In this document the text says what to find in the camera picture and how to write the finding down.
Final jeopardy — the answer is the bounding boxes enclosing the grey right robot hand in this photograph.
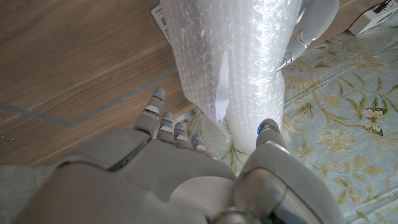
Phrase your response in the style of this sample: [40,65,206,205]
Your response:
[12,88,346,224]

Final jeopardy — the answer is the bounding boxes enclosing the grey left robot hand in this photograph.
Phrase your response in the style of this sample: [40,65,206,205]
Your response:
[276,0,340,72]

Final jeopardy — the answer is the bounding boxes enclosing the bubble wrap roll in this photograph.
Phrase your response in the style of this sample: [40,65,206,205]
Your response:
[160,0,304,155]

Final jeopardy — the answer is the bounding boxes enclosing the white power strip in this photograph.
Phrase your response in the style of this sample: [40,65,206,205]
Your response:
[348,0,398,37]

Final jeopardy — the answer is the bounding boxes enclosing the floral printed backdrop cloth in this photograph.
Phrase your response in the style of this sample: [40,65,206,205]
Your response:
[174,15,398,224]

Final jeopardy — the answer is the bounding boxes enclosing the small white printed card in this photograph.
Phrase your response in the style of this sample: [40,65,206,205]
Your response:
[150,3,171,40]

